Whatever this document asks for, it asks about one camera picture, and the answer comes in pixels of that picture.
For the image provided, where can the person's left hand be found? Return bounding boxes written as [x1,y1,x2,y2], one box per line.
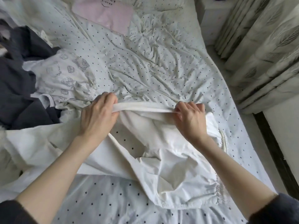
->
[79,92,121,147]

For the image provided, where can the person's right hand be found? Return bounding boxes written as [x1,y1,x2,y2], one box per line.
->
[173,101,209,147]

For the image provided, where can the cream patterned pyjama top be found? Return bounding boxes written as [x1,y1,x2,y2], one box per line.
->
[22,48,100,111]

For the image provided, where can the light grey smocked garment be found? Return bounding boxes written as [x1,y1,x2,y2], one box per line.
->
[29,92,56,110]

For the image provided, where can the black garment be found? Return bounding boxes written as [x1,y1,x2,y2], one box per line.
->
[0,26,62,132]

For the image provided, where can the person's right forearm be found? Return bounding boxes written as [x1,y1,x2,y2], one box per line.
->
[194,135,278,220]

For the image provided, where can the person's left forearm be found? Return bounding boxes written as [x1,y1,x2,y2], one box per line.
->
[15,135,106,224]

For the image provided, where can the white dotted bed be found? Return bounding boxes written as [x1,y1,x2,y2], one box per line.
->
[0,0,277,224]

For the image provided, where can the person's black right sleeve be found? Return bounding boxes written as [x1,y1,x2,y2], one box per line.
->
[249,193,299,224]

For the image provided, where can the person's black sleeve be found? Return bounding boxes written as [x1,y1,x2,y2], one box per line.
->
[0,199,39,224]
[249,193,299,224]

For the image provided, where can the person's black left sleeve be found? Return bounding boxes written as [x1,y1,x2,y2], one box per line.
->
[0,199,39,224]

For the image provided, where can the striped beige curtain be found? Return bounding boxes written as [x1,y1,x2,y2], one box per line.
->
[214,0,299,116]

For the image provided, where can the white bedside cabinet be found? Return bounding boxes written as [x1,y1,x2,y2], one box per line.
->
[195,0,240,46]

